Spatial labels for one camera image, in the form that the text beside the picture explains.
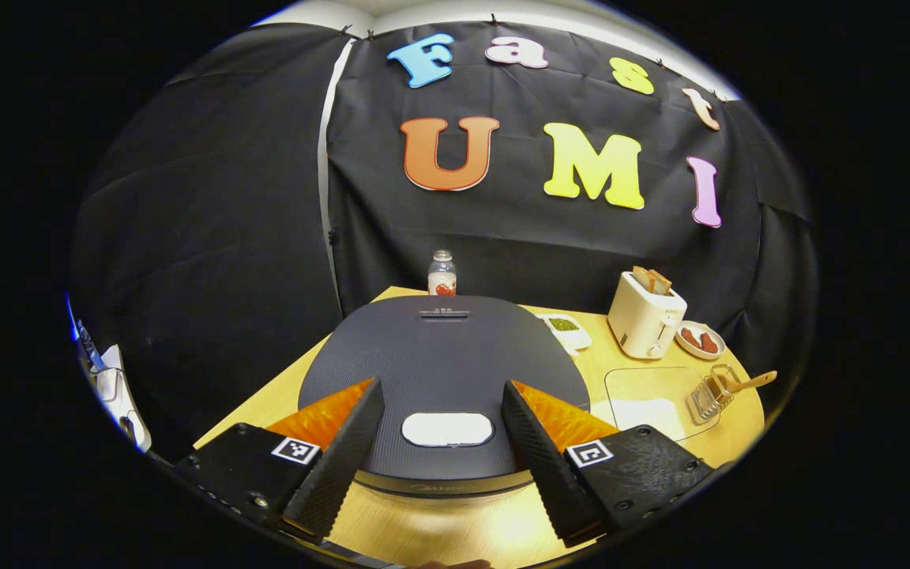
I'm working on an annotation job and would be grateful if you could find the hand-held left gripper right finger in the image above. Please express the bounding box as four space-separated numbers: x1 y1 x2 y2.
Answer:
501 379 716 548

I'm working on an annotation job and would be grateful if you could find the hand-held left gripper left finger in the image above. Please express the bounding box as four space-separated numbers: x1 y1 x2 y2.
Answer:
175 377 386 545

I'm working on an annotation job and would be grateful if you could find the clear rice container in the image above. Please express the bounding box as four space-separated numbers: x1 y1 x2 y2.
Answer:
591 366 720 443

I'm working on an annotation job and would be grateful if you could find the dark grey rice cooker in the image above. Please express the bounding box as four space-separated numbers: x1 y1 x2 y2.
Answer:
298 295 592 500

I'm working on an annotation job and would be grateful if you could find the metal wire chopstick holder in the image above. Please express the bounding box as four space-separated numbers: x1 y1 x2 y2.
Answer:
686 364 740 426

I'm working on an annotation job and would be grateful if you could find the wooden spoon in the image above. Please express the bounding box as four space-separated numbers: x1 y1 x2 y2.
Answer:
712 370 779 400

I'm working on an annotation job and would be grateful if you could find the white divided dish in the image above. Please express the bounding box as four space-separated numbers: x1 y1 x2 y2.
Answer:
536 313 592 354

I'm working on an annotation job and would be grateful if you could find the white toaster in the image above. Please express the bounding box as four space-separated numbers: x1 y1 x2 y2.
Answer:
607 269 688 360

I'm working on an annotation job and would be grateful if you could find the white round plate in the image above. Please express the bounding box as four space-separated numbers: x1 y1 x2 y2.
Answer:
674 320 727 361

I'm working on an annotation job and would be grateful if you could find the small clear bottle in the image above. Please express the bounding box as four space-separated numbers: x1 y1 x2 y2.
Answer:
427 249 457 297

